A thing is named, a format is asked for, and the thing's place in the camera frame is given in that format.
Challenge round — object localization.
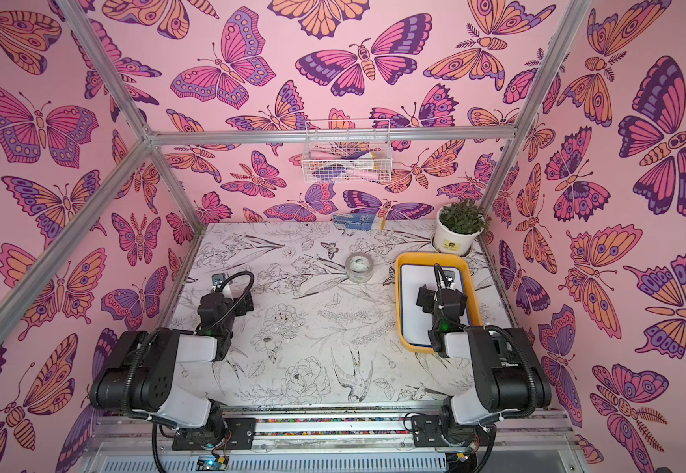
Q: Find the yellow plastic storage box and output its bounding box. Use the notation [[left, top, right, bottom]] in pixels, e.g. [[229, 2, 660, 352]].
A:
[[395, 252, 483, 353]]

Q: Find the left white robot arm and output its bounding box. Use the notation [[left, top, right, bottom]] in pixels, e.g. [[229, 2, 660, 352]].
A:
[[90, 270, 256, 451]]

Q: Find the clear tape roll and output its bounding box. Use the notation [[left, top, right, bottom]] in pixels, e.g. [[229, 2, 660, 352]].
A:
[[345, 252, 375, 284]]

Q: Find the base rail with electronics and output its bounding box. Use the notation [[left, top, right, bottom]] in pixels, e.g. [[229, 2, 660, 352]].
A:
[[78, 401, 589, 472]]

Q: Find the potted green plant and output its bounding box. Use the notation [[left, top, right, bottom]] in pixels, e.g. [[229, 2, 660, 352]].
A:
[[432, 199, 490, 256]]

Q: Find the blue-framed whiteboard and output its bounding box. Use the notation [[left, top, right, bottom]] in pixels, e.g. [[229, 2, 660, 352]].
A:
[[397, 264, 471, 353]]

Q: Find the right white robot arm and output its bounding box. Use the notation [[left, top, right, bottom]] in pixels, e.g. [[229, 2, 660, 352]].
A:
[[416, 263, 552, 447]]

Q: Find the white wire wall basket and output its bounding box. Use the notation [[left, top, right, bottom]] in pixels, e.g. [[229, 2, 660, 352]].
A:
[[300, 118, 393, 184]]

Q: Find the aluminium frame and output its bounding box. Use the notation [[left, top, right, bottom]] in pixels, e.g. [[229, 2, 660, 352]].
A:
[[0, 1, 591, 345]]

